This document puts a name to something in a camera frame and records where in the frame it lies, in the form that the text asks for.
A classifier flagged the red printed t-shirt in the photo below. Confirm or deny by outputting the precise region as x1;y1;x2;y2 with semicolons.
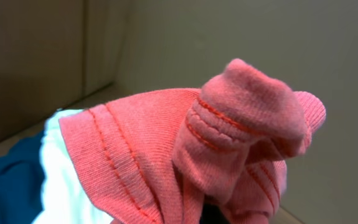
59;59;326;223

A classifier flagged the white folded shirt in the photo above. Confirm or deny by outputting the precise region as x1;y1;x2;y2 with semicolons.
33;110;114;224

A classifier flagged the navy blue folded garment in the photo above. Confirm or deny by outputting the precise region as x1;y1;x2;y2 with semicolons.
0;131;45;224

